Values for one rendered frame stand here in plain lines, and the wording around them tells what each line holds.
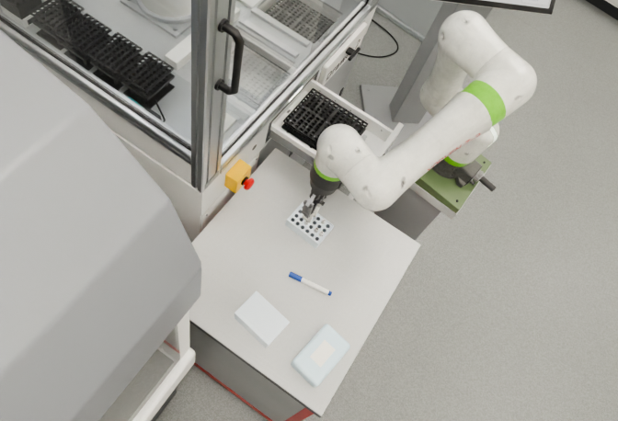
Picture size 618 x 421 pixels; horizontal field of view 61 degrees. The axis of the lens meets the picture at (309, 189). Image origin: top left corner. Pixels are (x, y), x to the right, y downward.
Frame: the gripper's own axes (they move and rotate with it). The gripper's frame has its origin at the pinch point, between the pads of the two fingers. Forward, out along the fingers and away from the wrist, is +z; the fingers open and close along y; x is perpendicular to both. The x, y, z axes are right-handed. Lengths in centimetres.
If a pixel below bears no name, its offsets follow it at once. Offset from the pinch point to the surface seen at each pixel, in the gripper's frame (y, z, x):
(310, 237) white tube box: -3.1, 8.0, -4.0
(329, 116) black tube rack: 30.7, -2.1, 15.8
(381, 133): 40.5, 1.8, 0.0
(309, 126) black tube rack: 22.9, -1.8, 18.3
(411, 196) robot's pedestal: 44, 24, -21
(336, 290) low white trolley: -9.7, 11.8, -19.6
